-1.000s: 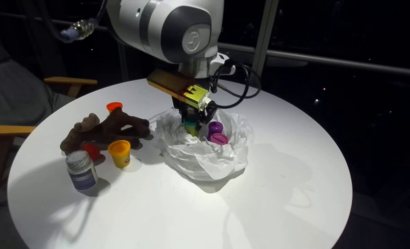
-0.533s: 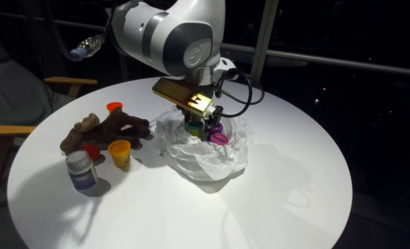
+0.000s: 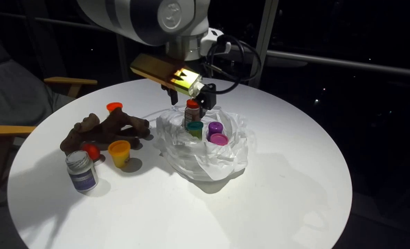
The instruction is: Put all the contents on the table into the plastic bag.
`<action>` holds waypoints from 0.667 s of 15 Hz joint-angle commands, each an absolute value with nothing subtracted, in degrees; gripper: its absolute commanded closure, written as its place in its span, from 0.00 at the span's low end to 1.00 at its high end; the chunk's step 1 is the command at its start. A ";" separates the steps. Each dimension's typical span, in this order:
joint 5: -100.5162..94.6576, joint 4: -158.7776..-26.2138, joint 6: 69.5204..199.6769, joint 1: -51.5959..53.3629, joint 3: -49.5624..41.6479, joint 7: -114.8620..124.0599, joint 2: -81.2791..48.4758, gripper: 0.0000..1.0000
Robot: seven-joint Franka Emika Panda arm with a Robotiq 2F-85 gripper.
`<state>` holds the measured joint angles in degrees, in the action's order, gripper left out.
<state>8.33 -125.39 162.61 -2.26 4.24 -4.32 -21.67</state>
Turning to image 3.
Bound red-orange lid dough tub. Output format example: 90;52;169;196
105;100;124;114

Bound grey window post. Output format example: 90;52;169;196
248;0;280;88

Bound red lid spice jar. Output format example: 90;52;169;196
183;98;203;129

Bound brown plush moose toy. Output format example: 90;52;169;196
58;109;152;156

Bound yellow-orange lid dough tub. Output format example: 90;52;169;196
106;138;133;168

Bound grey chair cushion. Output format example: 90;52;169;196
0;26;72;125

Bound red lid dough tub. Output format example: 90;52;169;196
83;142;102;163

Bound orange green wrist camera box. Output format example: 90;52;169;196
129;52;205;98

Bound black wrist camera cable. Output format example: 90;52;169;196
202;33;264;95

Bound wooden chair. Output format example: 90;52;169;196
0;74;99;208

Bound grey horizontal window rail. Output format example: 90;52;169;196
0;10;410;78

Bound white lid supplement bottle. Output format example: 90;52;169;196
65;149;99;193

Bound white plastic bag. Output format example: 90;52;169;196
155;103;252;182

